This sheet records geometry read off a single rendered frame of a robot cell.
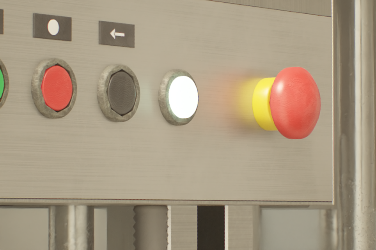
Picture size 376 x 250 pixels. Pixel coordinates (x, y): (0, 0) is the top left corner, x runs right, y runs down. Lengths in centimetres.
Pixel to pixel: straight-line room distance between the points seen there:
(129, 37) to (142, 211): 17
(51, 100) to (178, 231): 33
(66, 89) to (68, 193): 5
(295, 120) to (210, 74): 5
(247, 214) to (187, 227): 7
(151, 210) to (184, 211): 13
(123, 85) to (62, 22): 5
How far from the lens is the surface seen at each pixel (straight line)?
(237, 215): 132
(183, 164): 104
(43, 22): 96
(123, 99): 100
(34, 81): 95
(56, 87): 96
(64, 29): 97
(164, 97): 102
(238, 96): 108
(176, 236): 127
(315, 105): 109
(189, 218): 128
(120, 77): 100
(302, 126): 108
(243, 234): 133
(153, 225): 115
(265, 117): 109
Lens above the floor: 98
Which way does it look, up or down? 3 degrees up
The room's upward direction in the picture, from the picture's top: straight up
